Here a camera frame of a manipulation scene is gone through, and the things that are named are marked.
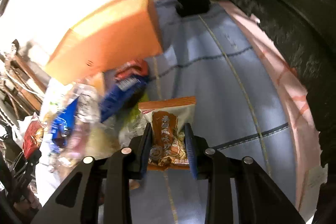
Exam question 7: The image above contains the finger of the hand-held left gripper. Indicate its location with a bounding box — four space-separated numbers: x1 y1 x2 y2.
5 148 42 210

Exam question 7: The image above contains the dark red snack packet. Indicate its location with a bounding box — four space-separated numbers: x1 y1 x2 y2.
22 113 45 159

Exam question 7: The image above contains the wooden chair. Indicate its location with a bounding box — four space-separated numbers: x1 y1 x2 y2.
0 40 51 115

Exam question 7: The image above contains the light blue checked cloth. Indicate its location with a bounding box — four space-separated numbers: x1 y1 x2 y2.
34 0 315 224

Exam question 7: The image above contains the clear plastic snack packet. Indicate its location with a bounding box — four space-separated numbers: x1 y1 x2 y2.
50 81 105 159

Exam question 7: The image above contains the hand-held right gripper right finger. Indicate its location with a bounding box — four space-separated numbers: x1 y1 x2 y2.
184 123 305 224

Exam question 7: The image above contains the blue snack packet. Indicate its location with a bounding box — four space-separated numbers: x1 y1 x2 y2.
98 74 151 123

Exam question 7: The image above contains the pink cloth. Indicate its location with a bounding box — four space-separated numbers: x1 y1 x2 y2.
218 1 328 214

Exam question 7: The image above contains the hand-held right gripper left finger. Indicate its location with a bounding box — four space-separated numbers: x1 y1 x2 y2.
31 123 153 224

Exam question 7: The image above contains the yellow-green snack packet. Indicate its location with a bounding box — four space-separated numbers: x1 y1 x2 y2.
118 93 151 147

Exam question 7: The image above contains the brown fried rice snack packet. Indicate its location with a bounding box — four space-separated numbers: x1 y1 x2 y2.
138 96 197 171

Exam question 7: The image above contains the white plastic bag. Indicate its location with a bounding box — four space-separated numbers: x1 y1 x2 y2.
0 115 33 149

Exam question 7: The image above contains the white cable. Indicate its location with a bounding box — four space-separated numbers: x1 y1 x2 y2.
4 65 46 97

